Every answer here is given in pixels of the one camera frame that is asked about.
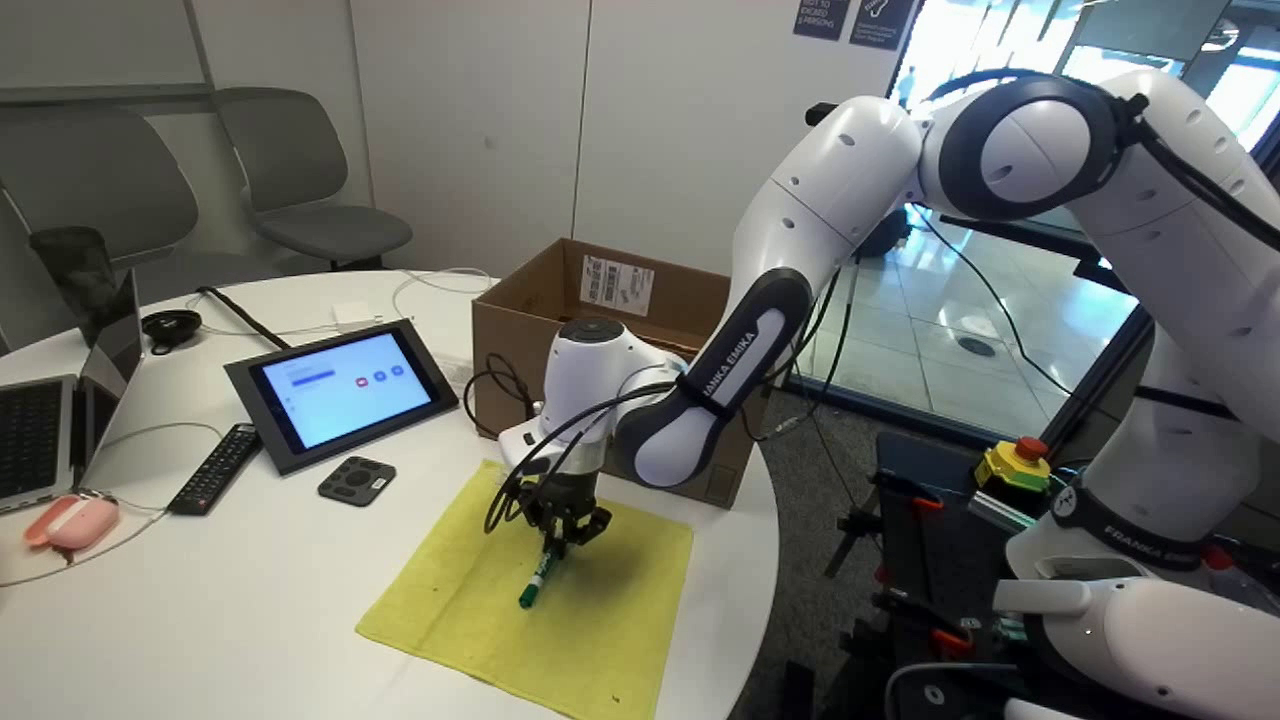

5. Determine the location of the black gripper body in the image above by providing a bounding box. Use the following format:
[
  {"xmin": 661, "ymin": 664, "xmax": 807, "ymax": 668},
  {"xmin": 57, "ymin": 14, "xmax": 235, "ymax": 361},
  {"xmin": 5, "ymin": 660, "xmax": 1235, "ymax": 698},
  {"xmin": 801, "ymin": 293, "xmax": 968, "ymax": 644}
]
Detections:
[{"xmin": 525, "ymin": 475, "xmax": 613, "ymax": 541}]

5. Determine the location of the green marker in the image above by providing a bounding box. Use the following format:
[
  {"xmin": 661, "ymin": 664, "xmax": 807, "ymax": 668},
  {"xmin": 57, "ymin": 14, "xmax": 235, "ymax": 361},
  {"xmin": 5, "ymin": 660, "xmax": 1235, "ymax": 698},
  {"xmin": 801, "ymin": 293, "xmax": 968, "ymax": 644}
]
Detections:
[{"xmin": 516, "ymin": 550, "xmax": 560, "ymax": 607}]

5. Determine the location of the yellow towel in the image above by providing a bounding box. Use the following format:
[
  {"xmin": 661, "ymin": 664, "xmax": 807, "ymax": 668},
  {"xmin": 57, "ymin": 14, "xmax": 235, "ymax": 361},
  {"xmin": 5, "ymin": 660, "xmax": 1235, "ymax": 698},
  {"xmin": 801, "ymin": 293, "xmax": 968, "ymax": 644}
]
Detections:
[{"xmin": 357, "ymin": 461, "xmax": 691, "ymax": 720}]

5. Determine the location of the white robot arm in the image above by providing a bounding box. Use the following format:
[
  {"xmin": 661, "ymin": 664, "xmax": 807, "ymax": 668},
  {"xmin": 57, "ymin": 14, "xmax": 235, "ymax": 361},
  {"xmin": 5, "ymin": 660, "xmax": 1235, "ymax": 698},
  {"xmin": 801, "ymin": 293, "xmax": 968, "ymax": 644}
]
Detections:
[{"xmin": 491, "ymin": 66, "xmax": 1280, "ymax": 720}]

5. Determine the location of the brown cardboard box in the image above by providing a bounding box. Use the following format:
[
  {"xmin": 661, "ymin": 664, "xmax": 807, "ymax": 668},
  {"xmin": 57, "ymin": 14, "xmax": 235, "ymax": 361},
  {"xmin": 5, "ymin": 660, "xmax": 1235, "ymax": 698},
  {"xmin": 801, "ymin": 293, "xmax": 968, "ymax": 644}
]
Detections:
[{"xmin": 466, "ymin": 241, "xmax": 727, "ymax": 498}]

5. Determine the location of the small black square device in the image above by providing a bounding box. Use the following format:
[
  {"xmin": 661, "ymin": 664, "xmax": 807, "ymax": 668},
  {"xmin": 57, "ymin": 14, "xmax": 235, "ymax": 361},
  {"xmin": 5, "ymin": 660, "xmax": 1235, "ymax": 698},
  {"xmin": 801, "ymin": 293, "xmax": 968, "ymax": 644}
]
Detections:
[{"xmin": 318, "ymin": 454, "xmax": 396, "ymax": 507}]

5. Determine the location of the black tablet with lit screen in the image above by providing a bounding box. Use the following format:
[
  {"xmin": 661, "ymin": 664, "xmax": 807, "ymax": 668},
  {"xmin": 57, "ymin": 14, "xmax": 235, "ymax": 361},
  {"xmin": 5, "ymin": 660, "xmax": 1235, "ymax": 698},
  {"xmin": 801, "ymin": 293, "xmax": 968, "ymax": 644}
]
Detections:
[{"xmin": 226, "ymin": 319, "xmax": 456, "ymax": 475}]

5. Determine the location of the black remote control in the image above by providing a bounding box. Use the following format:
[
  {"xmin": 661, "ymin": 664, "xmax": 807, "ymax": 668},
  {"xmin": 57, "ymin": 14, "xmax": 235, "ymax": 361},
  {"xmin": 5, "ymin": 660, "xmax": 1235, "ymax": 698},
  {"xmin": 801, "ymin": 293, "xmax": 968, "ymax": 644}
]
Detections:
[{"xmin": 167, "ymin": 424, "xmax": 261, "ymax": 517}]

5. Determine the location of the black round puck device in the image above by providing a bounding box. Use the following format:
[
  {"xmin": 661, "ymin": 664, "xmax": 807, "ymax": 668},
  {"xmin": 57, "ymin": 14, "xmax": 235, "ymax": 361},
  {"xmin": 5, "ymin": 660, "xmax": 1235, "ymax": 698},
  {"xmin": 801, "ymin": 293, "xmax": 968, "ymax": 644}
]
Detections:
[{"xmin": 139, "ymin": 309, "xmax": 204, "ymax": 356}]

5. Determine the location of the grey chair right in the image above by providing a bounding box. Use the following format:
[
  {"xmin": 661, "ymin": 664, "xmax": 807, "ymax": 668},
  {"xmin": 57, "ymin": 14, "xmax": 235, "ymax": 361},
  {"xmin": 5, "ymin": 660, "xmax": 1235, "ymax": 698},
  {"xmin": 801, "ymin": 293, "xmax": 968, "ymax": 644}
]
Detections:
[{"xmin": 217, "ymin": 87, "xmax": 412, "ymax": 266}]

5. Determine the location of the grey chair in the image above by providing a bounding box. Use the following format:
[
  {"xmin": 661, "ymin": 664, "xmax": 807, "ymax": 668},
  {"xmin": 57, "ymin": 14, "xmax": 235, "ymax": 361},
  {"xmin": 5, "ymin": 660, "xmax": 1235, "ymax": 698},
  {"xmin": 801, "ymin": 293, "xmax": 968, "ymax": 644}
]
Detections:
[
  {"xmin": 217, "ymin": 87, "xmax": 412, "ymax": 266},
  {"xmin": 0, "ymin": 104, "xmax": 268, "ymax": 350}
]

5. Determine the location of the red yellow emergency stop button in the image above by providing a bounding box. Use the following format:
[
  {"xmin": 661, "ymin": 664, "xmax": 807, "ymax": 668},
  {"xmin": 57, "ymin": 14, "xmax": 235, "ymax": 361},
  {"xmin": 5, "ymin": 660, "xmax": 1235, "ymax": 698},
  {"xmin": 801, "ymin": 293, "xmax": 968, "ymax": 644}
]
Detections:
[{"xmin": 971, "ymin": 434, "xmax": 1050, "ymax": 496}]

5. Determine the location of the pink computer mouse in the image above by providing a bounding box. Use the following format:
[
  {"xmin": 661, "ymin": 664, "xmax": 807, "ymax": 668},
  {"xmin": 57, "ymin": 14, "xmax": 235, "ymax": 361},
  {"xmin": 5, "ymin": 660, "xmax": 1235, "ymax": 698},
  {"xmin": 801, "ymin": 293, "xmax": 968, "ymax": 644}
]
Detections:
[{"xmin": 25, "ymin": 496, "xmax": 119, "ymax": 550}]

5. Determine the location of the silver laptop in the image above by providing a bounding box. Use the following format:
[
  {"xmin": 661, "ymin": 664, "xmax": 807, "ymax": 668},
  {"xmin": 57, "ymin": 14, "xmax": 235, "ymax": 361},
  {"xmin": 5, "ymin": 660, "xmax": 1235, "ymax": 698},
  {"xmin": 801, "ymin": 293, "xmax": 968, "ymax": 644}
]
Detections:
[{"xmin": 0, "ymin": 275, "xmax": 143, "ymax": 510}]

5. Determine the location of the grey chair left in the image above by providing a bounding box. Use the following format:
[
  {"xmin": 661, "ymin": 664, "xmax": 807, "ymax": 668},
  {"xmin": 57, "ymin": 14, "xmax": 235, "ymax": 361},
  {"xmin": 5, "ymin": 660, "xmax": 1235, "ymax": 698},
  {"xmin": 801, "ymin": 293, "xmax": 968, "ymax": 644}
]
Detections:
[{"xmin": 0, "ymin": 104, "xmax": 268, "ymax": 350}]

